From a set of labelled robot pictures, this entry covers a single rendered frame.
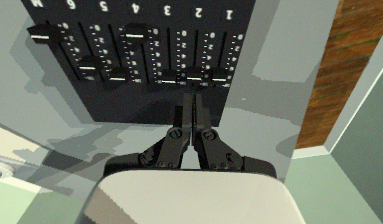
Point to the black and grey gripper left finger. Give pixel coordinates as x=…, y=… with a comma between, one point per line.
x=165, y=153

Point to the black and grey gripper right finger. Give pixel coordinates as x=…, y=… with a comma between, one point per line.
x=213, y=153

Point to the black lighting desk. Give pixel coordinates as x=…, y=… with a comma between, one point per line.
x=172, y=47

